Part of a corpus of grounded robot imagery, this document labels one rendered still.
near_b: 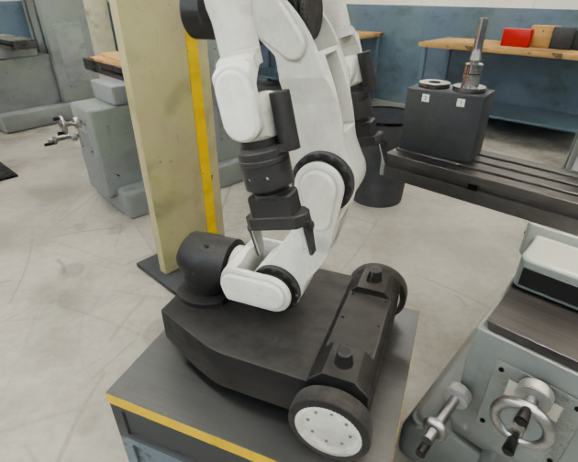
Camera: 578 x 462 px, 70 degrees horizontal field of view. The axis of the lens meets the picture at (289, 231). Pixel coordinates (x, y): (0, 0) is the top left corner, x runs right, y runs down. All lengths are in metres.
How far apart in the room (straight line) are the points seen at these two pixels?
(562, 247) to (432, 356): 0.93
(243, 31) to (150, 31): 1.35
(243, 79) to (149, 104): 1.40
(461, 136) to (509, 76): 4.39
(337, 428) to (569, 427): 0.49
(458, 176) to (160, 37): 1.38
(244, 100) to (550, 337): 0.79
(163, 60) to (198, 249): 1.08
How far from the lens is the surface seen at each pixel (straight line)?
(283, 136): 0.69
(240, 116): 0.67
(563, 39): 5.01
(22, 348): 2.25
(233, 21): 0.69
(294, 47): 0.84
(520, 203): 1.23
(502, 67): 5.71
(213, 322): 1.21
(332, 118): 0.88
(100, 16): 9.01
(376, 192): 3.04
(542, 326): 1.08
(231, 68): 0.67
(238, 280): 1.12
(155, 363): 1.38
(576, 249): 1.23
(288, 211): 0.72
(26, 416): 1.96
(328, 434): 1.09
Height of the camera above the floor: 1.38
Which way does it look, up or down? 30 degrees down
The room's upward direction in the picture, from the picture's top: straight up
